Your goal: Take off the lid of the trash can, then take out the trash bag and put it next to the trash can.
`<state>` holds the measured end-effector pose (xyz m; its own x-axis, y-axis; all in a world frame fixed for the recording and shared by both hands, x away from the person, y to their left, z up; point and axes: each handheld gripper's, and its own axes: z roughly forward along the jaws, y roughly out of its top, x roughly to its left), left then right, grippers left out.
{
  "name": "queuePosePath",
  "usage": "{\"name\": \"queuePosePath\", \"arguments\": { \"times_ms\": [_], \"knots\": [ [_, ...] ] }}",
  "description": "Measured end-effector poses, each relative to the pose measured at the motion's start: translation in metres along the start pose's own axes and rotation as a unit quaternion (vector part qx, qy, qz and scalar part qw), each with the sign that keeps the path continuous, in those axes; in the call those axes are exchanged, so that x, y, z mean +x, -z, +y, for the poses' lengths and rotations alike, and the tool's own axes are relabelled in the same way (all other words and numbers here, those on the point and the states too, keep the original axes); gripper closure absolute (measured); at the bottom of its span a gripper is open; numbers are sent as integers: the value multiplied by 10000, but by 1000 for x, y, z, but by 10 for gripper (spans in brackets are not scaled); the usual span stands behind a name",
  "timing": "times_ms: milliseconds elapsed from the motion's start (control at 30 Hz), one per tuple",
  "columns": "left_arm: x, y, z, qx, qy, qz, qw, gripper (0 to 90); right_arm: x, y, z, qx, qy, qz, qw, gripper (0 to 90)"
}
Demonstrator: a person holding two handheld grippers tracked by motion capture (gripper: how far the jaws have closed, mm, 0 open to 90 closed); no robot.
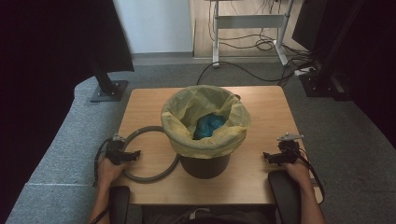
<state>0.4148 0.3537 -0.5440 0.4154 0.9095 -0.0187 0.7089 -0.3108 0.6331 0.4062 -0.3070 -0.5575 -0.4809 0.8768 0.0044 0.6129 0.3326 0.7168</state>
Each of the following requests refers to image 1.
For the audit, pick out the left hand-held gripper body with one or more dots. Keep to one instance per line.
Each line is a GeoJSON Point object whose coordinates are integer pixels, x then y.
{"type": "Point", "coordinates": [115, 152]}

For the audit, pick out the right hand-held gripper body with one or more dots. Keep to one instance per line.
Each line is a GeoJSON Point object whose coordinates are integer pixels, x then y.
{"type": "Point", "coordinates": [288, 154]}

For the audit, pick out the yellow garbage bag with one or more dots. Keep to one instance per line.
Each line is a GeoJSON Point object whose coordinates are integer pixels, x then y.
{"type": "Point", "coordinates": [183, 112]}

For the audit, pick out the black trash bin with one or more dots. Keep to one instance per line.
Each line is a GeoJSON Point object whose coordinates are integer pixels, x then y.
{"type": "Point", "coordinates": [204, 168]}

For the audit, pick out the person's right hand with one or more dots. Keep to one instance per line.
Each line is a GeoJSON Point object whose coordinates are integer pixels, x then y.
{"type": "Point", "coordinates": [299, 172]}

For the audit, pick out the person's left hand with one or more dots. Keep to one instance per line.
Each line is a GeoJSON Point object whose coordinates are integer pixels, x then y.
{"type": "Point", "coordinates": [109, 174]}

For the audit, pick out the grey carpet mat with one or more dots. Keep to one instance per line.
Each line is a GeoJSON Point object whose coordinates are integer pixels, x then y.
{"type": "Point", "coordinates": [62, 155]}

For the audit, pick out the crumpled blue item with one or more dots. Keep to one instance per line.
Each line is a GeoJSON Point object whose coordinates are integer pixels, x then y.
{"type": "Point", "coordinates": [207, 126]}

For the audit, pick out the person's lap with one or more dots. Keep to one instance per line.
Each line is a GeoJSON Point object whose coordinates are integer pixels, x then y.
{"type": "Point", "coordinates": [218, 216]}

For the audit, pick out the black metal stand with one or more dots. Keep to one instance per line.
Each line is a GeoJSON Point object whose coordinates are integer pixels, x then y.
{"type": "Point", "coordinates": [323, 84]}

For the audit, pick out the white power strip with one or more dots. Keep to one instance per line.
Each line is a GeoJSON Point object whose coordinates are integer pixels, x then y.
{"type": "Point", "coordinates": [304, 71]}

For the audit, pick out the black curtain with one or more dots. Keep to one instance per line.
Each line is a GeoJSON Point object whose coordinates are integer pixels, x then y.
{"type": "Point", "coordinates": [40, 46]}
{"type": "Point", "coordinates": [379, 62]}

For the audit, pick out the black monitor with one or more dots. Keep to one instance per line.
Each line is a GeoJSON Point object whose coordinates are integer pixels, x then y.
{"type": "Point", "coordinates": [308, 25]}

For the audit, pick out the black stand with base plate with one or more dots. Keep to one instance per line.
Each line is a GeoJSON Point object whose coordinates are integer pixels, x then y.
{"type": "Point", "coordinates": [107, 90]}

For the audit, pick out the white metal desk frame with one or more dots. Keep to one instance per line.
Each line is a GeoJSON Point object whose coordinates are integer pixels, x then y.
{"type": "Point", "coordinates": [249, 21]}

